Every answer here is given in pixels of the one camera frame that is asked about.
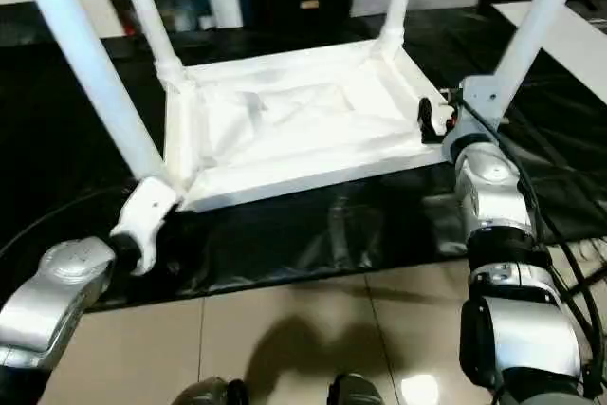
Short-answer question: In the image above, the white plastic table top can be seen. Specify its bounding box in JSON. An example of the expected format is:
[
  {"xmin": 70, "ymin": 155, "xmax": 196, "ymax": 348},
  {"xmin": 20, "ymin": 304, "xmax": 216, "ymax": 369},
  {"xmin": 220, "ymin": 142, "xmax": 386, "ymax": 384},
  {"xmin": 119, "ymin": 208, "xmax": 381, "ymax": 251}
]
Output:
[{"xmin": 158, "ymin": 39, "xmax": 456, "ymax": 214}]

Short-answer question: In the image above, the white leg with black mark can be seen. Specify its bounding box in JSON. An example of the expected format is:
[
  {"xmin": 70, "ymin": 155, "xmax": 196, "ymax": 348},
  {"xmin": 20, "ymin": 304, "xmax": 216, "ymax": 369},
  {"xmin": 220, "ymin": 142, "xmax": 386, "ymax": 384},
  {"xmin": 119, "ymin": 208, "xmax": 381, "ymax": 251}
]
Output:
[{"xmin": 9, "ymin": 0, "xmax": 170, "ymax": 188}]

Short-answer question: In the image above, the white flat board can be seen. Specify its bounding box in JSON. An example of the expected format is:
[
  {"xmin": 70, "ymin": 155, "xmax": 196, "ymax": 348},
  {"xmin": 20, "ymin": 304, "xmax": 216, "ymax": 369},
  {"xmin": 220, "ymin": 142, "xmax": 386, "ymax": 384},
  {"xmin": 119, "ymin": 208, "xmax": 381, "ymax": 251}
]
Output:
[{"xmin": 490, "ymin": 0, "xmax": 607, "ymax": 105}]

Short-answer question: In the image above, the black work mat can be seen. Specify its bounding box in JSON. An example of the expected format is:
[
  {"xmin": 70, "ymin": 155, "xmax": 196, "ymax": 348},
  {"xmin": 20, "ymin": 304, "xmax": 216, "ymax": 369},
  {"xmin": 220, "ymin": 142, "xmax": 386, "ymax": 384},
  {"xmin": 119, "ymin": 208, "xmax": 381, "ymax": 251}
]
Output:
[{"xmin": 0, "ymin": 1, "xmax": 607, "ymax": 314}]

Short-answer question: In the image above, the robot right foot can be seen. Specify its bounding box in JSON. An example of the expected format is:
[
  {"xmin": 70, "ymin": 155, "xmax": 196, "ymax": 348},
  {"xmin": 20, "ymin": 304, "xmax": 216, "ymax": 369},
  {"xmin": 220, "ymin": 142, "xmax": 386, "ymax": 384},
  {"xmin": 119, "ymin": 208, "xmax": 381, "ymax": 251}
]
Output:
[{"xmin": 329, "ymin": 373, "xmax": 383, "ymax": 405}]

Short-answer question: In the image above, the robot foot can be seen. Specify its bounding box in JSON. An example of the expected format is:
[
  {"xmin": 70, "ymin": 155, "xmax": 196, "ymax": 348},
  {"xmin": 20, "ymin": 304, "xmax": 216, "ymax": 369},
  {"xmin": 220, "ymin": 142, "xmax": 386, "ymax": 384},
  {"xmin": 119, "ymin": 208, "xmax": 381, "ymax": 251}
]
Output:
[
  {"xmin": 329, "ymin": 373, "xmax": 383, "ymax": 405},
  {"xmin": 173, "ymin": 375, "xmax": 248, "ymax": 405}
]

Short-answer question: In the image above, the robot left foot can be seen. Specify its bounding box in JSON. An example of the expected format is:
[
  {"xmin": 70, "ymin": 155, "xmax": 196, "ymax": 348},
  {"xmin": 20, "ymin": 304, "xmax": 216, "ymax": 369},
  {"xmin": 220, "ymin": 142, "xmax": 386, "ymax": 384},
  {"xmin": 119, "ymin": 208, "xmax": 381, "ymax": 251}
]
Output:
[{"xmin": 173, "ymin": 375, "xmax": 248, "ymax": 405}]

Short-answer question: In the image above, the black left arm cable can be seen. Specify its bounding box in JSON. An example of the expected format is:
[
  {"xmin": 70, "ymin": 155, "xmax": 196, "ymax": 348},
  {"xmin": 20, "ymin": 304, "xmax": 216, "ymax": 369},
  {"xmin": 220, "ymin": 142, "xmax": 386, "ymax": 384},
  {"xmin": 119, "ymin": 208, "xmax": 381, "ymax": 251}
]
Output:
[{"xmin": 0, "ymin": 186, "xmax": 113, "ymax": 259}]

